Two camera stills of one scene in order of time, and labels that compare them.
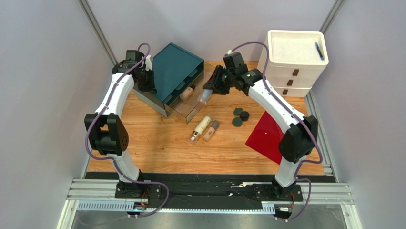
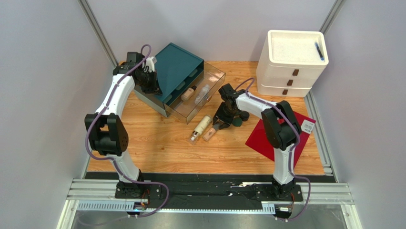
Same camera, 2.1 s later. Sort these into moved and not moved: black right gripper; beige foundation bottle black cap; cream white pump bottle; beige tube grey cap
Moved: black right gripper
Not moved: beige tube grey cap; cream white pump bottle; beige foundation bottle black cap
